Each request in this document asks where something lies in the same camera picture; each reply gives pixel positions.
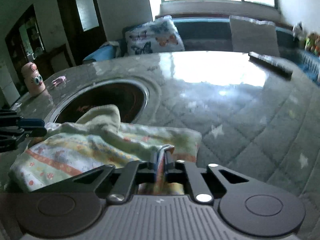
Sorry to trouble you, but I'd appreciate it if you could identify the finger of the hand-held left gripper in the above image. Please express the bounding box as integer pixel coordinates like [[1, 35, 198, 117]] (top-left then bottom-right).
[[0, 127, 48, 153], [0, 110, 45, 128]]

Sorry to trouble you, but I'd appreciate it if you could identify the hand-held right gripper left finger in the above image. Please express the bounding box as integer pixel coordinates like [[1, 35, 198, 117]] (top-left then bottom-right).
[[72, 152, 160, 204]]

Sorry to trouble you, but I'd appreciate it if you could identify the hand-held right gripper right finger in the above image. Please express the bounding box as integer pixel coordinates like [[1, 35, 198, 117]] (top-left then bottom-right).
[[164, 151, 250, 204]]

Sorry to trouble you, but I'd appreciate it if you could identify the pastel striped patterned garment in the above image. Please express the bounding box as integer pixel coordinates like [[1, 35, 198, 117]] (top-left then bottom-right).
[[7, 104, 202, 196]]

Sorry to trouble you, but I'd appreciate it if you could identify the pink cartoon face bottle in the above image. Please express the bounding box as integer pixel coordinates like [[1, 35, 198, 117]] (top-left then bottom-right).
[[20, 62, 47, 98]]

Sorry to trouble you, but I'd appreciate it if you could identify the white refrigerator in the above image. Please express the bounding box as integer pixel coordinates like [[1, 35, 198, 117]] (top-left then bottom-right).
[[0, 57, 21, 105]]

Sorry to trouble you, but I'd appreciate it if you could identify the small pink toy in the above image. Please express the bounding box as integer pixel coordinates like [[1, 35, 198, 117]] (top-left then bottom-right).
[[51, 75, 67, 87]]

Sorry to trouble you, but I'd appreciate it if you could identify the dark wooden display cabinet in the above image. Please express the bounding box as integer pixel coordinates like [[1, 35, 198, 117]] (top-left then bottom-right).
[[5, 4, 47, 80]]

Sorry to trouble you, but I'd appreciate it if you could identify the blue cushion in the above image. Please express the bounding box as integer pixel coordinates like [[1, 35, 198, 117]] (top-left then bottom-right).
[[82, 45, 118, 64]]

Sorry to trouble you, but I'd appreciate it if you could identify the dark wooden door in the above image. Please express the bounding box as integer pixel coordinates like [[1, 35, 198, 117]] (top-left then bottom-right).
[[54, 0, 108, 65]]

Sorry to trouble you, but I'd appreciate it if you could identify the grey crumpled cloth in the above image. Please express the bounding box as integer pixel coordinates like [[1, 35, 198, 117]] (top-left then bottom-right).
[[100, 39, 122, 55]]

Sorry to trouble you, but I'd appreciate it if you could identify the butterfly print pillow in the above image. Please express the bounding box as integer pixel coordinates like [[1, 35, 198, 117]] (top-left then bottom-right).
[[124, 17, 185, 55]]

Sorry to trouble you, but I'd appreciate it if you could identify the blue sofa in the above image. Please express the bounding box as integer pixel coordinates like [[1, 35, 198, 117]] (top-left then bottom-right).
[[82, 15, 320, 85]]

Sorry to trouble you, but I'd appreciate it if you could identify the black remote control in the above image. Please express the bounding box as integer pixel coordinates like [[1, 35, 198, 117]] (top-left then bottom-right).
[[248, 51, 293, 80]]

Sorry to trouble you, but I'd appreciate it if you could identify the white pillow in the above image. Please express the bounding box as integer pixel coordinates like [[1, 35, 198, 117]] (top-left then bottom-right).
[[229, 15, 280, 57]]

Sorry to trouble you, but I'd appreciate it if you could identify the green plush toy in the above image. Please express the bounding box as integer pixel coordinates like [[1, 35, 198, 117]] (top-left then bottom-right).
[[304, 31, 317, 53]]

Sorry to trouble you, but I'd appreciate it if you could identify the orange plush toy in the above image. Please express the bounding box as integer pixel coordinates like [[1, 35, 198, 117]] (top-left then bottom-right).
[[312, 34, 320, 55]]

